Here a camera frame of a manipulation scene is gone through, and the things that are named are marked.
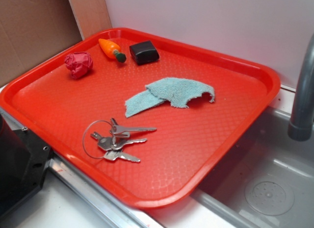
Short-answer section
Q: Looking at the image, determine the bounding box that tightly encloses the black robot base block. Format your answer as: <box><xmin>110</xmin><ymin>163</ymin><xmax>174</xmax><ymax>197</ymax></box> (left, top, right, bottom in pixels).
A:
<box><xmin>0</xmin><ymin>117</ymin><xmax>52</xmax><ymax>218</ymax></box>

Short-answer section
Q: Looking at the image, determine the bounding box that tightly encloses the orange toy carrot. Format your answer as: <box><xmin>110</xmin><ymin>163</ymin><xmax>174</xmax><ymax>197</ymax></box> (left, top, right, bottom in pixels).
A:
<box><xmin>98</xmin><ymin>39</ymin><xmax>127</xmax><ymax>63</ymax></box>

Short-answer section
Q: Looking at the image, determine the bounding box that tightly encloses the red plastic tray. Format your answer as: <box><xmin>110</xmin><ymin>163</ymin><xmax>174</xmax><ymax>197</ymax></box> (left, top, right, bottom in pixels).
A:
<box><xmin>0</xmin><ymin>28</ymin><xmax>280</xmax><ymax>209</ymax></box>

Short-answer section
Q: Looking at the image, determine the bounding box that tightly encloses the light blue cloth rag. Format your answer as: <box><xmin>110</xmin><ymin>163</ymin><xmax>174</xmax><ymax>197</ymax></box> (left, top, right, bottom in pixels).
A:
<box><xmin>125</xmin><ymin>77</ymin><xmax>215</xmax><ymax>118</ymax></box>

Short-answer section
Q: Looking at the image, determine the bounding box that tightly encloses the silver key top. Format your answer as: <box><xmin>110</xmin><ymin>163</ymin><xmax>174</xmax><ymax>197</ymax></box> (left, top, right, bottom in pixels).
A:
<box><xmin>110</xmin><ymin>118</ymin><xmax>157</xmax><ymax>138</ymax></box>

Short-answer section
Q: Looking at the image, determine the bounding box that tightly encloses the silver key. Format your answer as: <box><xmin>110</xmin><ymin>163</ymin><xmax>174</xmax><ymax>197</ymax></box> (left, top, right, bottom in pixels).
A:
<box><xmin>110</xmin><ymin>118</ymin><xmax>157</xmax><ymax>138</ymax></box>
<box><xmin>90</xmin><ymin>132</ymin><xmax>147</xmax><ymax>151</ymax></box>
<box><xmin>104</xmin><ymin>150</ymin><xmax>140</xmax><ymax>163</ymax></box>

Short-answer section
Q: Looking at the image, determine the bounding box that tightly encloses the black rectangular box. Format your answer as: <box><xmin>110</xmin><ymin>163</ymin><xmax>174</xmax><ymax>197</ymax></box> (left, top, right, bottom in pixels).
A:
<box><xmin>129</xmin><ymin>40</ymin><xmax>159</xmax><ymax>65</ymax></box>

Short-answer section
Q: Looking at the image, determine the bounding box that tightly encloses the silver key middle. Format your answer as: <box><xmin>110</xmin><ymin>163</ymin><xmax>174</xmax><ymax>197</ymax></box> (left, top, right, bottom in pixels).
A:
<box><xmin>90</xmin><ymin>132</ymin><xmax>147</xmax><ymax>151</ymax></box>

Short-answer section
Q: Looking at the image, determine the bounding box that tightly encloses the silver key bottom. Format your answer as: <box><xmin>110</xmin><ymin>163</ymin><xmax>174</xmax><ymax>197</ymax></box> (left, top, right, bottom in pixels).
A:
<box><xmin>104</xmin><ymin>150</ymin><xmax>140</xmax><ymax>163</ymax></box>

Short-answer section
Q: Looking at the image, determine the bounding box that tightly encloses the crumpled red paper ball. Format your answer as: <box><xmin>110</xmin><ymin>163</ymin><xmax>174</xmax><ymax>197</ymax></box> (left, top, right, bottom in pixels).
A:
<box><xmin>64</xmin><ymin>52</ymin><xmax>93</xmax><ymax>79</ymax></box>

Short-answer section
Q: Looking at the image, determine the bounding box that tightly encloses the wooden board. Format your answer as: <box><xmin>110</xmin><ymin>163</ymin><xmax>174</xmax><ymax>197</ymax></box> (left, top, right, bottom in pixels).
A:
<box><xmin>69</xmin><ymin>0</ymin><xmax>112</xmax><ymax>40</ymax></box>

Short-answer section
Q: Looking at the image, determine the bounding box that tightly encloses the grey toy sink basin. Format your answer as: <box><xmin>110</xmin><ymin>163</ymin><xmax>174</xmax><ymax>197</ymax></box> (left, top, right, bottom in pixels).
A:
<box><xmin>192</xmin><ymin>107</ymin><xmax>314</xmax><ymax>228</ymax></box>

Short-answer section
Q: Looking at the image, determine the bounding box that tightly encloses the grey faucet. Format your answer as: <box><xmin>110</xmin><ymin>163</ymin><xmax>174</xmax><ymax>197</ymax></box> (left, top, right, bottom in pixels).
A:
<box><xmin>288</xmin><ymin>37</ymin><xmax>314</xmax><ymax>141</ymax></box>

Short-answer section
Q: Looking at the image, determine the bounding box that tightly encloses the brown cardboard panel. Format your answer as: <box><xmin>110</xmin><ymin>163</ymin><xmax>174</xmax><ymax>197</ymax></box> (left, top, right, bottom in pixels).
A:
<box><xmin>0</xmin><ymin>0</ymin><xmax>81</xmax><ymax>86</ymax></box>

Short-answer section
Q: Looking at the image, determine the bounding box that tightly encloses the thin wire key ring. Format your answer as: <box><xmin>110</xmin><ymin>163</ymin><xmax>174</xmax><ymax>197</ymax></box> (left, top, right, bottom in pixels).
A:
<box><xmin>82</xmin><ymin>120</ymin><xmax>118</xmax><ymax>160</ymax></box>

